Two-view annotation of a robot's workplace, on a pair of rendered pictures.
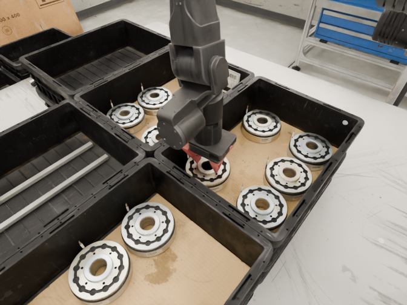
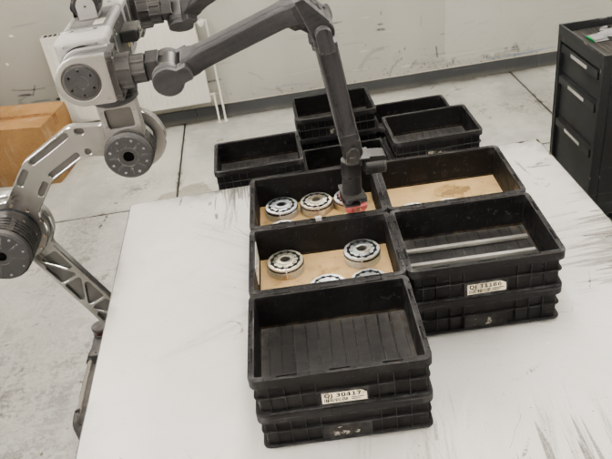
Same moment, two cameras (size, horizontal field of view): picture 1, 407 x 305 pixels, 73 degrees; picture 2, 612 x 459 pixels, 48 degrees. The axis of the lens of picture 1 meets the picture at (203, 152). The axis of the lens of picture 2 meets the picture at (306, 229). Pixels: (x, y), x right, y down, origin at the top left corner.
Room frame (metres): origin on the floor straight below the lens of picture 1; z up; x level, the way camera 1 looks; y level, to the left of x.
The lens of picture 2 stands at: (1.61, 1.22, 1.99)
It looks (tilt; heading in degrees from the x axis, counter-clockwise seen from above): 33 degrees down; 230
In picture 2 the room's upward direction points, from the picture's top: 9 degrees counter-clockwise
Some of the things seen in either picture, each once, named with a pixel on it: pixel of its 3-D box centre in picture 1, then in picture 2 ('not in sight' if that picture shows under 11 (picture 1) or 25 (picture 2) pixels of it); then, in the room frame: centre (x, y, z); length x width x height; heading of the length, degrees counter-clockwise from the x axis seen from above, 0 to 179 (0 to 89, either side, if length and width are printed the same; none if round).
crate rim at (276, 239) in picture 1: (264, 140); (315, 197); (0.43, -0.13, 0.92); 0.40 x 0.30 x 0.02; 139
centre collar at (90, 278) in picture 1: (98, 267); not in sight; (0.17, 0.18, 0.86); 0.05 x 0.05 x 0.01
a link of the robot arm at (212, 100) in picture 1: (205, 106); (352, 166); (0.39, 0.00, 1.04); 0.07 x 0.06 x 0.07; 142
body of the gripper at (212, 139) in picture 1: (207, 129); (351, 185); (0.40, -0.01, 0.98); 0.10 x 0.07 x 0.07; 57
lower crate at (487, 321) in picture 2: not in sight; (471, 280); (0.33, 0.35, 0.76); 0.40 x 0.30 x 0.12; 139
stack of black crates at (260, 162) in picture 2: not in sight; (265, 193); (-0.07, -1.06, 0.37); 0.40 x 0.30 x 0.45; 141
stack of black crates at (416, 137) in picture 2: not in sight; (431, 166); (-0.70, -0.56, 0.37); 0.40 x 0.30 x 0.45; 142
